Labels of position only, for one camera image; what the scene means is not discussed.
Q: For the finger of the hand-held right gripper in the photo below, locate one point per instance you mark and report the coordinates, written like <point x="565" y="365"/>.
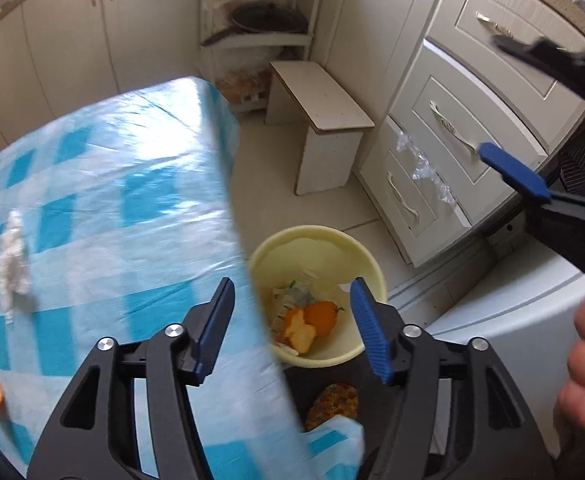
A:
<point x="557" y="62"/>
<point x="514" y="170"/>

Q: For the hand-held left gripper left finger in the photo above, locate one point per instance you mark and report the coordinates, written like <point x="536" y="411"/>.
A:
<point x="212" y="330"/>

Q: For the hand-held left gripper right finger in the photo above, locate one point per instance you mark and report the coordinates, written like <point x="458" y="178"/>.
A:
<point x="370" y="330"/>

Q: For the pale yellow plastic bin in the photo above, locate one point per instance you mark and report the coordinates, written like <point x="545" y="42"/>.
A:
<point x="317" y="245"/>

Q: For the colourful knitted mat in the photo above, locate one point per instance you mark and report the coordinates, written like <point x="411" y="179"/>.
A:
<point x="332" y="402"/>

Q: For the clear plastic wrap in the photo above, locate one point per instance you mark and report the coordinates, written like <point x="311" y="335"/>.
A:
<point x="425" y="165"/>

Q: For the white appliance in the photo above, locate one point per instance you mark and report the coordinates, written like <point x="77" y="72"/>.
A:
<point x="497" y="300"/>

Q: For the cream cabinet with small drawers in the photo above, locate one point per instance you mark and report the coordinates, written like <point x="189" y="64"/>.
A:
<point x="452" y="60"/>

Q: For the blue checkered tablecloth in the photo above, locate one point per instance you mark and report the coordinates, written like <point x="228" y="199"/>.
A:
<point x="122" y="210"/>

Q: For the small white wooden stool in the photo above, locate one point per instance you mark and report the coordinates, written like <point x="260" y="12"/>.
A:
<point x="322" y="105"/>

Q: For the small white twisted tissue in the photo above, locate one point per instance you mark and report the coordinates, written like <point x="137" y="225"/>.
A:
<point x="15" y="265"/>

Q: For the brown orange bag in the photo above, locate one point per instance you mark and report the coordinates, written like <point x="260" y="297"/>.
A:
<point x="240" y="90"/>

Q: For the dark frying pan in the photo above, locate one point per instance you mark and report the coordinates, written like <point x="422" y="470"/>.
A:
<point x="267" y="17"/>

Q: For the white corner shelf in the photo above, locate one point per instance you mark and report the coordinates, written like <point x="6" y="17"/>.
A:
<point x="212" y="10"/>

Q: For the cream cabinet with doors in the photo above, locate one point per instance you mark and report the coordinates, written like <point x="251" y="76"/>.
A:
<point x="72" y="35"/>

